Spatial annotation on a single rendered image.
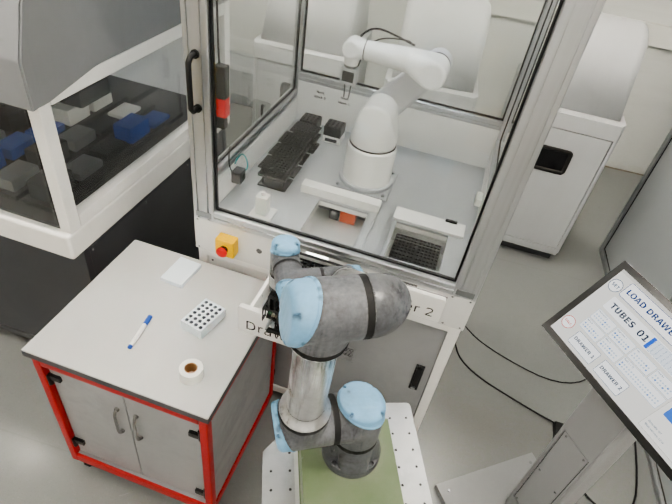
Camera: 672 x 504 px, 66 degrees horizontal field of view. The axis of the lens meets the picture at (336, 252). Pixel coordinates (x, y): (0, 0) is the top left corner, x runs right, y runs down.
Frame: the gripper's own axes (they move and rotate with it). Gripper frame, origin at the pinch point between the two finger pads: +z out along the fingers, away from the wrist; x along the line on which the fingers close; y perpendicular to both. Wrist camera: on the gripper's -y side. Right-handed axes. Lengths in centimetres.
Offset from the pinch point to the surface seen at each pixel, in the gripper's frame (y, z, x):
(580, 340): -22, -10, 86
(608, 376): -12, -10, 93
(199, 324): 0.9, 10.8, -27.3
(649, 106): -366, 30, 177
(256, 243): -32.1, -0.2, -22.6
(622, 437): -10, 10, 106
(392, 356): -34, 36, 35
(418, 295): -30.3, -1.1, 36.8
